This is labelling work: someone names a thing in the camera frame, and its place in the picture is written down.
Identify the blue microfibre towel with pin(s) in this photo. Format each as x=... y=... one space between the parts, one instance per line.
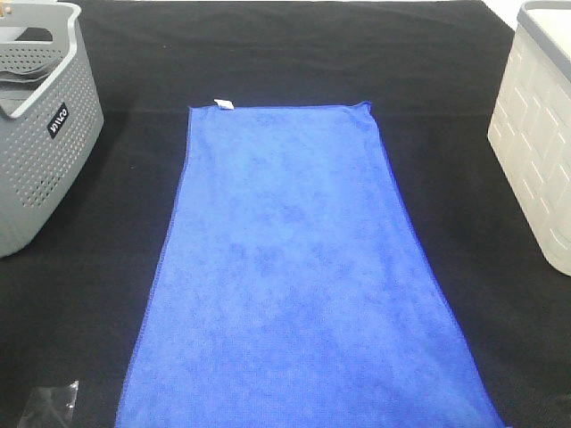
x=292 y=290

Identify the black table cloth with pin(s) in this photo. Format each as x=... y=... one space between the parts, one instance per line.
x=73 y=300

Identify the grey perforated plastic basket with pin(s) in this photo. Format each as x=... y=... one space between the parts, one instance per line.
x=51 y=116

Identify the white plastic basket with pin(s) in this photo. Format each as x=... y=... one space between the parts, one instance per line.
x=530 y=126

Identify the clear tape strip left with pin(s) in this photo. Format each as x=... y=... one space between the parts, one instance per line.
x=50 y=407

